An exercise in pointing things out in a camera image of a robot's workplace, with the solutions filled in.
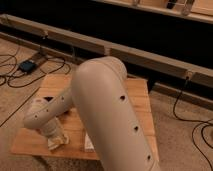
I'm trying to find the black floor cable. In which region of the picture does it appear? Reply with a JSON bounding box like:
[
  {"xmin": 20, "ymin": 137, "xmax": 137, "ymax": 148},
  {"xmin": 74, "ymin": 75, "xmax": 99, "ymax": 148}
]
[
  {"xmin": 0, "ymin": 43, "xmax": 72, "ymax": 89},
  {"xmin": 172, "ymin": 75, "xmax": 213, "ymax": 163}
]

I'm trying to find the black floor cable left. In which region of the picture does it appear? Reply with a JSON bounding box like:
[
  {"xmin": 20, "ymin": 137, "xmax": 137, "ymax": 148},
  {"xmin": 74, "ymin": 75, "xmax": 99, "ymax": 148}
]
[{"xmin": 0, "ymin": 43, "xmax": 72, "ymax": 89}]

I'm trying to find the white tube bottle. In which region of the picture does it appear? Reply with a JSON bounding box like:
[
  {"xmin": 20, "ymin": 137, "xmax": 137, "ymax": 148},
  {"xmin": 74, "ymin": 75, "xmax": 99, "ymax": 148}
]
[{"xmin": 84, "ymin": 134, "xmax": 94, "ymax": 152}]

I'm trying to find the black floor cable right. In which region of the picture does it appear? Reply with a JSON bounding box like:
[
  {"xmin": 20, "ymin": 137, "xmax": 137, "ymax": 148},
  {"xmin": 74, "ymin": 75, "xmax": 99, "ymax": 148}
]
[{"xmin": 172, "ymin": 75, "xmax": 213, "ymax": 163}]

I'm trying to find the wooden shelf with items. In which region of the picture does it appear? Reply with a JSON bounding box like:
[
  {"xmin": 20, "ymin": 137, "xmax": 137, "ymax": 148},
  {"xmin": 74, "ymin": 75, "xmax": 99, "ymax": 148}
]
[{"xmin": 93, "ymin": 0, "xmax": 213, "ymax": 24}]

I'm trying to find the black power adapter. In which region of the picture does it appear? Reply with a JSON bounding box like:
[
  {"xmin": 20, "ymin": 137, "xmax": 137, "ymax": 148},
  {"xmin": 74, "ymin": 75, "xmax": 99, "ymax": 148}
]
[{"xmin": 18, "ymin": 60, "xmax": 36, "ymax": 73}]

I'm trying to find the black frying pan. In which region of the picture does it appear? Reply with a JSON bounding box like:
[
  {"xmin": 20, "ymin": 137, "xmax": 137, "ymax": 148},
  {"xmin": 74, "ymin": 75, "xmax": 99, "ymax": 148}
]
[{"xmin": 44, "ymin": 97, "xmax": 53, "ymax": 102}]

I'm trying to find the white sponge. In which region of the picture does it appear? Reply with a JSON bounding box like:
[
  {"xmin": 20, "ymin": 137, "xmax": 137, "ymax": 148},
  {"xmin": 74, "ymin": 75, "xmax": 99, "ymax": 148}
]
[{"xmin": 47, "ymin": 134, "xmax": 69, "ymax": 150}]

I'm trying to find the long wooden rail frame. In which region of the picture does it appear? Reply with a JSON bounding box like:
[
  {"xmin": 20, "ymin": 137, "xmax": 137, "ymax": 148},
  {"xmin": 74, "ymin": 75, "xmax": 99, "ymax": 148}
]
[{"xmin": 0, "ymin": 14, "xmax": 213, "ymax": 110}]

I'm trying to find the wooden folding table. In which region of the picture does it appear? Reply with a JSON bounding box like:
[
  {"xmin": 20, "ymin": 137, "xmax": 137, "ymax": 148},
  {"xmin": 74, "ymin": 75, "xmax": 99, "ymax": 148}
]
[{"xmin": 11, "ymin": 74, "xmax": 160, "ymax": 171}]

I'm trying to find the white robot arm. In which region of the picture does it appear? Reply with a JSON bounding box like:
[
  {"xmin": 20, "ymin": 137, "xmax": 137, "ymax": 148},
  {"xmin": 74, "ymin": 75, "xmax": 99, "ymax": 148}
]
[{"xmin": 23, "ymin": 56, "xmax": 161, "ymax": 171}]

